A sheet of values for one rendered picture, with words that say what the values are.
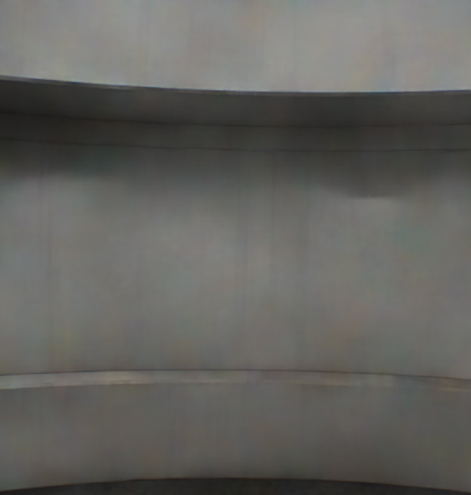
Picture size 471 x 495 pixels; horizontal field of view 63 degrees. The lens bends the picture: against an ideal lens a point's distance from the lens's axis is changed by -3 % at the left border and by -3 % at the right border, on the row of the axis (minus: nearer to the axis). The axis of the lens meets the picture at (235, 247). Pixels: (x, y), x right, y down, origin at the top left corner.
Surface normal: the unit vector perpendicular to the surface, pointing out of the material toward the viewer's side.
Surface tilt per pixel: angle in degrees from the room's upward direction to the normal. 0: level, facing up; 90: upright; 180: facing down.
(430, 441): 90
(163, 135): 90
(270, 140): 90
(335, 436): 90
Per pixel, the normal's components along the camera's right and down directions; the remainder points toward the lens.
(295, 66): -0.03, 0.00
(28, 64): 0.29, 0.00
